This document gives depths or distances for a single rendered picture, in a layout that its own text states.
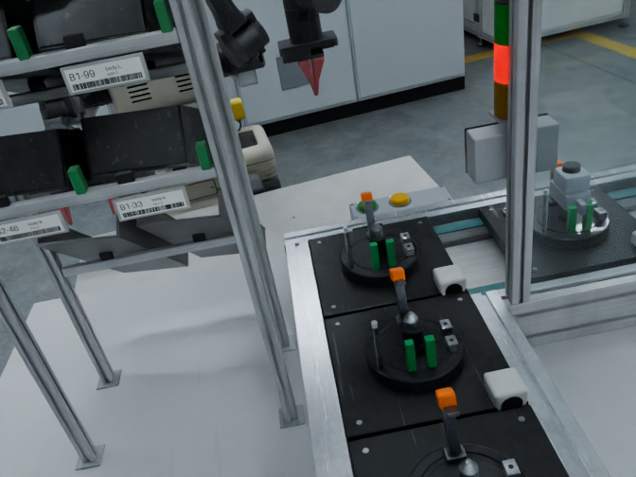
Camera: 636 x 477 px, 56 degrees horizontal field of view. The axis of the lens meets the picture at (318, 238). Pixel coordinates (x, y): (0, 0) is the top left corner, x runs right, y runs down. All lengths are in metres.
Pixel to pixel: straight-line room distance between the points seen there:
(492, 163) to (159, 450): 0.67
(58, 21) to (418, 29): 3.66
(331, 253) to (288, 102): 3.07
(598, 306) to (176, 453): 0.71
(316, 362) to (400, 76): 3.52
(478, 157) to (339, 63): 3.33
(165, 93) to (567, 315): 1.12
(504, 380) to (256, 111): 3.46
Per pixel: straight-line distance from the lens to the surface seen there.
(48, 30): 0.77
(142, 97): 1.66
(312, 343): 0.97
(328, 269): 1.09
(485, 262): 1.16
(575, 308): 1.06
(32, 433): 1.17
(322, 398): 0.89
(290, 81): 4.10
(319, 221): 1.45
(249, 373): 1.09
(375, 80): 4.27
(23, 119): 4.19
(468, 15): 5.68
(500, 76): 0.85
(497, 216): 1.20
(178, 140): 0.77
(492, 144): 0.87
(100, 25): 0.74
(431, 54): 4.37
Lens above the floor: 1.60
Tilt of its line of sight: 33 degrees down
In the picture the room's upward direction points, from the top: 11 degrees counter-clockwise
